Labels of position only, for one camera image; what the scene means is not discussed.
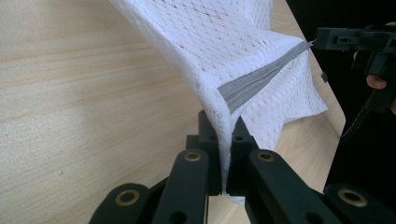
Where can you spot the white mesh laundry bag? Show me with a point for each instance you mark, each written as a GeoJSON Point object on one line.
{"type": "Point", "coordinates": [236, 56]}

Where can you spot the grey tape strip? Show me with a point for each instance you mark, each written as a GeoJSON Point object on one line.
{"type": "Point", "coordinates": [324, 76]}

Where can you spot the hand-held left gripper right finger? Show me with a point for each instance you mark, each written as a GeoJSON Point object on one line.
{"type": "Point", "coordinates": [238, 174]}

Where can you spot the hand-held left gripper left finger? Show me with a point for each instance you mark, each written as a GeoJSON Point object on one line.
{"type": "Point", "coordinates": [213, 174]}

